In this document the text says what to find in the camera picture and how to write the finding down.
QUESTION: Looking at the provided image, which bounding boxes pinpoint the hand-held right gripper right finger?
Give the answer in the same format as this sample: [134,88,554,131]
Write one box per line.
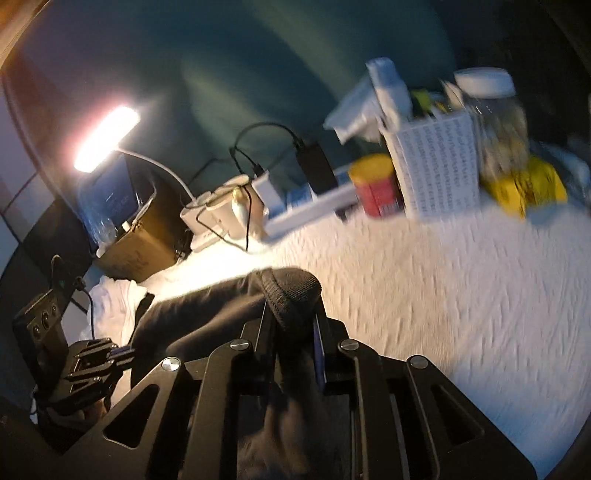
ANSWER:
[313,309,539,480]

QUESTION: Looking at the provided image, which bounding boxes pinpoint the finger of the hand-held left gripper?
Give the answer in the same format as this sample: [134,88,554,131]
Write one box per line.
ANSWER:
[68,338,136,370]
[46,362,123,414]

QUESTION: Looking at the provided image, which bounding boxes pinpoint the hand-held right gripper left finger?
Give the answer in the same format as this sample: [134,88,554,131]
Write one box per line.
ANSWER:
[60,302,287,480]

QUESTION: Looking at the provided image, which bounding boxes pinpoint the dark brown garment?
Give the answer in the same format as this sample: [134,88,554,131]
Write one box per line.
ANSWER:
[129,267,356,480]

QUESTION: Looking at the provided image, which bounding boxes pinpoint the white folded shirt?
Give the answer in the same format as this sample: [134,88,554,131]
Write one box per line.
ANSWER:
[88,276,155,340]

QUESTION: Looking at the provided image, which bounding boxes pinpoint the cardboard box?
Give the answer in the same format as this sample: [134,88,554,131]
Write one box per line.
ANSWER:
[95,154,195,282]

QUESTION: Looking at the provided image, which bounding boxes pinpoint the white textured table cover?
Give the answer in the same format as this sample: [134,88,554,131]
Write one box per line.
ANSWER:
[88,203,583,467]

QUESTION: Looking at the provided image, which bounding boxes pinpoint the dark blue screen panel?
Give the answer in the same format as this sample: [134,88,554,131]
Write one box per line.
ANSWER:
[78,154,155,250]

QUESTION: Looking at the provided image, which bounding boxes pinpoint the white power strip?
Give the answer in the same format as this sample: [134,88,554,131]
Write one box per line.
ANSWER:
[264,182,361,241]

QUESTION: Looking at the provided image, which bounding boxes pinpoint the white charger plug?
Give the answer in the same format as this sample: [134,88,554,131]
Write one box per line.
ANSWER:
[252,172,283,219]

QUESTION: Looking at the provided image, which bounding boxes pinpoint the red can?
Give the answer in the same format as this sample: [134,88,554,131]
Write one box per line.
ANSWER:
[348,154,407,219]

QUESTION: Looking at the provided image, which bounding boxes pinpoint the black power adapter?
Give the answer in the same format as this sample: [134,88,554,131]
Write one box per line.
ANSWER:
[295,142,338,195]

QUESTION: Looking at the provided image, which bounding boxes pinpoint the white desk lamp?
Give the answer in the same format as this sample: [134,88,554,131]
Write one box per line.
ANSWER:
[73,105,222,252]

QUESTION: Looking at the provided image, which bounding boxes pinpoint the white woven basket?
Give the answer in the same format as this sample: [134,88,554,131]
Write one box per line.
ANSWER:
[381,111,483,221]

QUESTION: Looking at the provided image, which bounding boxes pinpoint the white plastic bag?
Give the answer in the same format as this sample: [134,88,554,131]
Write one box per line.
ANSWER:
[323,76,389,144]

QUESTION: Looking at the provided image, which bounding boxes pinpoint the yellow snack packet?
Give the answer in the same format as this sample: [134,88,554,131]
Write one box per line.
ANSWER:
[482,154,568,220]

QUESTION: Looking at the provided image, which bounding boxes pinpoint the glass jar white lid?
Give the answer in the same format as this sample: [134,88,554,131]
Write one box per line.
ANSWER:
[455,68,532,178]

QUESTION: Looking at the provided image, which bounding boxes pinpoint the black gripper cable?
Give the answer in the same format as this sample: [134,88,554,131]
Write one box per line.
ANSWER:
[50,254,98,342]

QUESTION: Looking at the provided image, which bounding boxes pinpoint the black adapter cable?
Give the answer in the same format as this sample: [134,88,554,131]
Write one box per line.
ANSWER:
[229,121,308,178]

